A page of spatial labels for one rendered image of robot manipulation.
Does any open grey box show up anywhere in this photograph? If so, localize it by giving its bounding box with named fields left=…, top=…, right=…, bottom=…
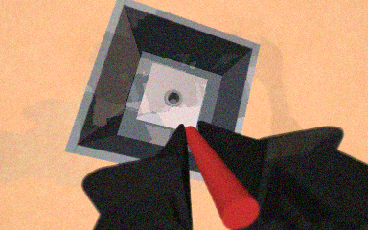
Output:
left=64, top=0, right=261, bottom=164

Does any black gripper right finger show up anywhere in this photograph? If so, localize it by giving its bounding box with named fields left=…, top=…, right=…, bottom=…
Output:
left=197, top=121, right=345, bottom=226

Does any red peg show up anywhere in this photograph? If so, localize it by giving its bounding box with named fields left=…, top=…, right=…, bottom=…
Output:
left=186, top=126, right=259, bottom=230

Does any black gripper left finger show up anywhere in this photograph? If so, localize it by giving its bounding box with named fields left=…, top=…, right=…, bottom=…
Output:
left=81, top=124, right=194, bottom=230

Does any white square plate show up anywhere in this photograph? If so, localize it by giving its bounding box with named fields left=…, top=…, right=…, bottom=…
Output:
left=136, top=63, right=207, bottom=129

